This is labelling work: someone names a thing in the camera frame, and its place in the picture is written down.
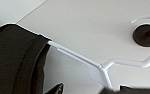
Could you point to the white wardrobe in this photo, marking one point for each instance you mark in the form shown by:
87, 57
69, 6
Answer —
91, 20

